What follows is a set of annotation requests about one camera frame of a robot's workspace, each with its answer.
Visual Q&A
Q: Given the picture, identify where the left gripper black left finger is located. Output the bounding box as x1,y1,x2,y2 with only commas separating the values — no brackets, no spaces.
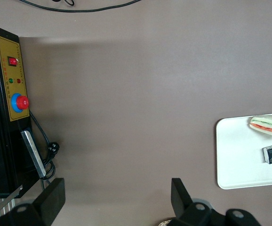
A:
0,178,66,226

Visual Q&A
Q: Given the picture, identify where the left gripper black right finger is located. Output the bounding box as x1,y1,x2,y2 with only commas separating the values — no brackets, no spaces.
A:
170,178,262,226

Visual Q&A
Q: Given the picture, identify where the cream plastic tray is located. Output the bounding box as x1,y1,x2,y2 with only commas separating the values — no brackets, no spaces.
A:
216,113,272,190

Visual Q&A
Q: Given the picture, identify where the light open-weave wicker basket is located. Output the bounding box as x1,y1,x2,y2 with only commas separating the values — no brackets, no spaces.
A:
158,218,175,226

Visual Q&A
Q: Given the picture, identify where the wrapped triangle sandwich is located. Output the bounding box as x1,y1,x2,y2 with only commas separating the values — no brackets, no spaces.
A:
248,112,272,140

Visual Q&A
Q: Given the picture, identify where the white wire basket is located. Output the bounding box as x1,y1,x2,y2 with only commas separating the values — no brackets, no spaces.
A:
0,197,16,218

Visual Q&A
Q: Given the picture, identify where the black machine power cable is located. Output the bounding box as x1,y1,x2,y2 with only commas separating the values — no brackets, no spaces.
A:
29,110,60,189

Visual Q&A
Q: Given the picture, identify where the long thin black cable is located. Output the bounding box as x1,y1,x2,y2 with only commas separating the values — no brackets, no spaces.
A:
18,0,142,13

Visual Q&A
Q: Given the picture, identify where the looped black cable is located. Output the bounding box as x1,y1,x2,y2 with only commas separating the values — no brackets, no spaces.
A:
51,0,75,6

